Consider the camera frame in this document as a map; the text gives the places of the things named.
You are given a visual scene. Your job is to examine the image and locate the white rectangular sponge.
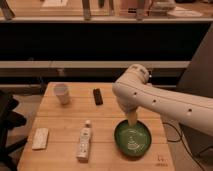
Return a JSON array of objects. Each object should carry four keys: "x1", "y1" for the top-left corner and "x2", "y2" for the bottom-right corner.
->
[{"x1": 32, "y1": 128, "x2": 49, "y2": 150}]

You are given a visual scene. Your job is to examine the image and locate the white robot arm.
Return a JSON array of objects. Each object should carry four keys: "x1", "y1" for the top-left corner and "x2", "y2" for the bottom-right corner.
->
[{"x1": 112, "y1": 64, "x2": 213, "y2": 136}]

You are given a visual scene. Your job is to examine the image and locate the green ceramic bowl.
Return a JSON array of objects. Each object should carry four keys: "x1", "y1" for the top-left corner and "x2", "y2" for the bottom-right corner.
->
[{"x1": 114, "y1": 120, "x2": 152, "y2": 157}]

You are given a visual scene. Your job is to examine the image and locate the black rectangular block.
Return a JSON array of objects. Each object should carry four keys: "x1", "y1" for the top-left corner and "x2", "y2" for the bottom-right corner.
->
[{"x1": 93, "y1": 89, "x2": 103, "y2": 105}]

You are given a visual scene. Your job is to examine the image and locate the white squeeze bottle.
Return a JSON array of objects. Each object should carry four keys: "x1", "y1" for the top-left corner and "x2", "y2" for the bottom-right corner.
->
[{"x1": 76, "y1": 120, "x2": 92, "y2": 162}]

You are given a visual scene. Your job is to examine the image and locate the white paper cup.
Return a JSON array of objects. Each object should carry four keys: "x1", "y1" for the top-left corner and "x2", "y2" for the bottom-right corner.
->
[{"x1": 53, "y1": 83, "x2": 70, "y2": 105}]

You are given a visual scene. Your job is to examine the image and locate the dark cabinet right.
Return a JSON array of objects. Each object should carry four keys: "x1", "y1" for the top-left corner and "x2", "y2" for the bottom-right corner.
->
[{"x1": 177, "y1": 23, "x2": 213, "y2": 157}]

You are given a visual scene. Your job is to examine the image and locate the black office chair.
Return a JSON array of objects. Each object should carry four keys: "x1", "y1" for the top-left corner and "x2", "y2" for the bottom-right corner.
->
[{"x1": 0, "y1": 90, "x2": 27, "y2": 171}]

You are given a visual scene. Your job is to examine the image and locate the black floor cable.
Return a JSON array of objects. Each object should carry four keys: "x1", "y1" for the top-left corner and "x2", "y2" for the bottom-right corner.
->
[{"x1": 163, "y1": 121, "x2": 205, "y2": 171}]

